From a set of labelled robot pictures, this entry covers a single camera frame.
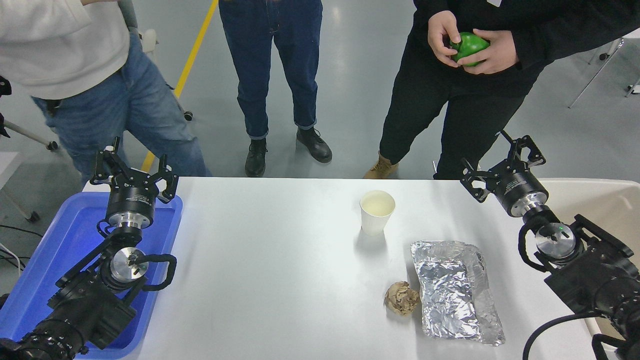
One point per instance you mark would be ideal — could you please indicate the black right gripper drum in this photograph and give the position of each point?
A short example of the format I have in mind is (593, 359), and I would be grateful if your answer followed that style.
(520, 189)

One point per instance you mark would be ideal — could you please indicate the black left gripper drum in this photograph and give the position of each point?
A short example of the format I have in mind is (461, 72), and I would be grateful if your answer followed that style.
(131, 199)

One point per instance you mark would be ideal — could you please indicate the white paper cup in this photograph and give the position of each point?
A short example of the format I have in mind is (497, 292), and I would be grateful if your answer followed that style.
(375, 222)

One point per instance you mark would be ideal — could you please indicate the green round object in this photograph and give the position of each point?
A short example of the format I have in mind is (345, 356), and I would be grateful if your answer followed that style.
(467, 45)

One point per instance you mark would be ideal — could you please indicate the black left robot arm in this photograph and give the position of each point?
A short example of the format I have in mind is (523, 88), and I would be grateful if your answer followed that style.
(90, 310)

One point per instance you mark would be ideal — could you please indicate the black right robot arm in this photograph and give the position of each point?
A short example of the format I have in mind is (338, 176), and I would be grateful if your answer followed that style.
(590, 280)

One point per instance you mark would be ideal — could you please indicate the person's left hand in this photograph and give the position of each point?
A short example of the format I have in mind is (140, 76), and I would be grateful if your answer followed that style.
(500, 55)

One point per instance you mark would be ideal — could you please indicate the person's right hand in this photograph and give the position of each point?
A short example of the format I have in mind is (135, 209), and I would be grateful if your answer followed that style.
(441, 35)

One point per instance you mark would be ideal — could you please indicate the person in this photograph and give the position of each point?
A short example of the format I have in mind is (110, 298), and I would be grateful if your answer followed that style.
(60, 45)
(270, 60)
(450, 110)

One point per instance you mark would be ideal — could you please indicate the large pale bin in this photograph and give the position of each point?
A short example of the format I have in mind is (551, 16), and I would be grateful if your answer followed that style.
(600, 205)

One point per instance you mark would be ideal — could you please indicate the blue plastic tray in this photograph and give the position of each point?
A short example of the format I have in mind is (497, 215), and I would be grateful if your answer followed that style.
(60, 240)

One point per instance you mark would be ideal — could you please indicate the white chair with metal legs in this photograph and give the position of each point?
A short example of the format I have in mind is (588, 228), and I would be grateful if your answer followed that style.
(595, 75)

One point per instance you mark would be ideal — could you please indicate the crumpled silver foil tray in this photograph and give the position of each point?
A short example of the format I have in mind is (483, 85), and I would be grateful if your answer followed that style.
(450, 290)

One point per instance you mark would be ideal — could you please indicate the wheeled stand with black bag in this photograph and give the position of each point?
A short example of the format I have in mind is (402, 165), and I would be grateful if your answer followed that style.
(4, 87)

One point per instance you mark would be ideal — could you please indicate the crumpled tan paper ball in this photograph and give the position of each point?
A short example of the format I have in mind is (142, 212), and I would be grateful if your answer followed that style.
(401, 299)

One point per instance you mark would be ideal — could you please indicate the grey wheeled office chair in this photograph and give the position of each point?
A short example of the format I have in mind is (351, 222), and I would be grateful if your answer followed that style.
(127, 12)

